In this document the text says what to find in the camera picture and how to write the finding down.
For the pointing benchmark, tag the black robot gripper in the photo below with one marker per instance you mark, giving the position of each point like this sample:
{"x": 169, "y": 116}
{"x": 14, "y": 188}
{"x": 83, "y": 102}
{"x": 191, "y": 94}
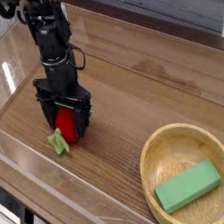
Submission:
{"x": 61, "y": 88}

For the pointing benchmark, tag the red plush strawberry toy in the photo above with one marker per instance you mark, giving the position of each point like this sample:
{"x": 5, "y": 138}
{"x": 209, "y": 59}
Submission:
{"x": 64, "y": 133}

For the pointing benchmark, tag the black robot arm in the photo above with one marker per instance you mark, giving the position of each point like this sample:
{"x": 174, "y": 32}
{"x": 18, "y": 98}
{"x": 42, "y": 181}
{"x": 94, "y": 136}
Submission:
{"x": 48, "y": 25}

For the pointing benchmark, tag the wooden bowl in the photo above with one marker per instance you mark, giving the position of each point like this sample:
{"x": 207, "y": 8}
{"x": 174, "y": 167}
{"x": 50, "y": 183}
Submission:
{"x": 169, "y": 151}

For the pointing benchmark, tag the green rectangular block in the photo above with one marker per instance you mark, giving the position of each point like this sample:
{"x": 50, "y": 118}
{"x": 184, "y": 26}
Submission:
{"x": 187, "y": 186}

